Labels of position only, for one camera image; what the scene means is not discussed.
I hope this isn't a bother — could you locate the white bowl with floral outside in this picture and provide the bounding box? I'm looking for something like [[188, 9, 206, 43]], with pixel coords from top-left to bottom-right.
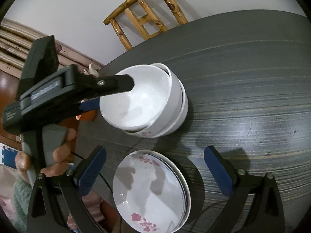
[[100, 65, 172, 131]]

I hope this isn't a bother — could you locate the beige striped sofa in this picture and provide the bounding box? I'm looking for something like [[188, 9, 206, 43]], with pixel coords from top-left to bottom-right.
[[1, 18, 103, 78]]

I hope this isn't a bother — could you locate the green fuzzy sleeve forearm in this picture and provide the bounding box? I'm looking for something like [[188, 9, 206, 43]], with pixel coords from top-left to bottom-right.
[[13, 177, 32, 232]]

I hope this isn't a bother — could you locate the floral porcelain teapot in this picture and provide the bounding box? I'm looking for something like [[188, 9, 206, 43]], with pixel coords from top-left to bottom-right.
[[83, 63, 100, 77]]

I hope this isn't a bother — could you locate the floral white plate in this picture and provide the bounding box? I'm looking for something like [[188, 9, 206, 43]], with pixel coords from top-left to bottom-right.
[[113, 150, 184, 232]]

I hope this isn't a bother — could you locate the wooden chair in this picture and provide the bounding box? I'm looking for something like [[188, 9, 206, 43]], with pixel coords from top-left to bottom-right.
[[103, 0, 188, 50]]

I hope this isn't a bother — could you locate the left hand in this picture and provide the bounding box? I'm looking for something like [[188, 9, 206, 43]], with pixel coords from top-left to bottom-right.
[[15, 117, 79, 182]]

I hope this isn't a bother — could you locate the large white bowl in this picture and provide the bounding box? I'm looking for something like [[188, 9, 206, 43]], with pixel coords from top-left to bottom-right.
[[125, 63, 188, 138]]

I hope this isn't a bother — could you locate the orange plastic cup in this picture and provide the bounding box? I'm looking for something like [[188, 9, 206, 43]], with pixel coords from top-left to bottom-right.
[[76, 110, 96, 122]]

